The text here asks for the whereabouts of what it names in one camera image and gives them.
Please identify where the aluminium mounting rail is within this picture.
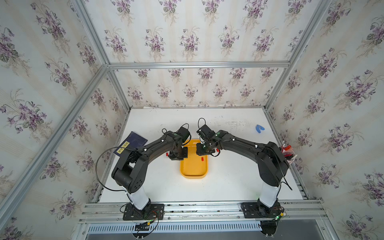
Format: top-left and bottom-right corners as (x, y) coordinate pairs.
(79, 200), (328, 224)

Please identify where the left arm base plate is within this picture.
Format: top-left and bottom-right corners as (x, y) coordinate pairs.
(120, 204), (165, 221)

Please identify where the blue plastic clip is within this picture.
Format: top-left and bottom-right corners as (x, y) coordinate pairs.
(255, 125), (265, 134)

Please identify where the yellow plastic storage tray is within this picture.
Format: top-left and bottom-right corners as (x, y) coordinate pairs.
(180, 139), (209, 179)

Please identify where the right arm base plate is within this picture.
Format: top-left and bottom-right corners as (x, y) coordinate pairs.
(241, 200), (285, 221)

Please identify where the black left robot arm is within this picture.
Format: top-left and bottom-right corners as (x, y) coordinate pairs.
(106, 127), (192, 212)

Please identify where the dark blue notebook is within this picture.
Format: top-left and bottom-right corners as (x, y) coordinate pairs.
(114, 132), (148, 156)

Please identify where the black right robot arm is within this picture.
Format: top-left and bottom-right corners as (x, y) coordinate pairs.
(197, 129), (290, 208)

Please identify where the pink pen cup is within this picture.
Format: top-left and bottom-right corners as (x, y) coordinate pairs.
(281, 141), (298, 165)

